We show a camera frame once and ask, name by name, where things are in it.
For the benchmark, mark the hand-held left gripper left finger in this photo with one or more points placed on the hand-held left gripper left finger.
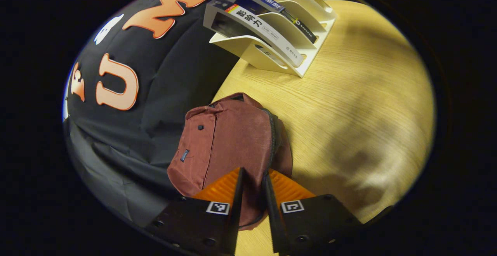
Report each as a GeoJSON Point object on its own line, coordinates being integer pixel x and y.
{"type": "Point", "coordinates": [236, 217]}

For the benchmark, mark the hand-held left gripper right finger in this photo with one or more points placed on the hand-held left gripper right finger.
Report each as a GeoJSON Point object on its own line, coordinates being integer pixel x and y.
{"type": "Point", "coordinates": [275, 225]}

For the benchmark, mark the maroon schoolbag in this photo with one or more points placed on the maroon schoolbag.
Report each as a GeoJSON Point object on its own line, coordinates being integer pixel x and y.
{"type": "Point", "coordinates": [233, 139]}

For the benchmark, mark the cream bookshelf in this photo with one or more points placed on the cream bookshelf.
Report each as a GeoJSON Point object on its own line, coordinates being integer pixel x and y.
{"type": "Point", "coordinates": [271, 60]}

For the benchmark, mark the black backdrop cloth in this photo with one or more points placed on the black backdrop cloth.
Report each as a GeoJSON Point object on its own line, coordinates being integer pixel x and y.
{"type": "Point", "coordinates": [155, 73]}

